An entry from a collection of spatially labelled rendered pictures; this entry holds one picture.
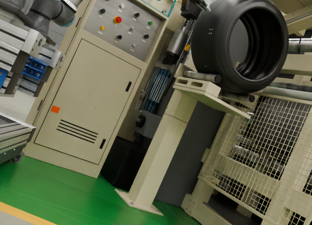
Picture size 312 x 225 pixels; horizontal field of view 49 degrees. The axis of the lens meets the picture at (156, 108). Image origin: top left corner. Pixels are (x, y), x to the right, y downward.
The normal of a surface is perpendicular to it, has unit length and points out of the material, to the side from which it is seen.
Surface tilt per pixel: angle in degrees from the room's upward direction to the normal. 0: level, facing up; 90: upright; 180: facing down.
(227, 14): 81
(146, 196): 90
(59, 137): 90
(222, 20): 89
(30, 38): 90
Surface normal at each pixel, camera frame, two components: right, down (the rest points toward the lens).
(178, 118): 0.44, 0.16
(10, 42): 0.11, 0.01
